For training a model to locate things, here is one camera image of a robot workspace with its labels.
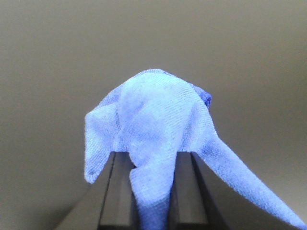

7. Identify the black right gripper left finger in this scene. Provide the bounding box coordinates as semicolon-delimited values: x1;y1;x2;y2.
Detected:
59;152;138;230

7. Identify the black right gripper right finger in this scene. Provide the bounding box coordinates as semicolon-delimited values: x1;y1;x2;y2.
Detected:
168;152;295;230

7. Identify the blue cloth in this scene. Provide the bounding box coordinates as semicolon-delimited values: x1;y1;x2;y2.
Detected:
84;69;306;230

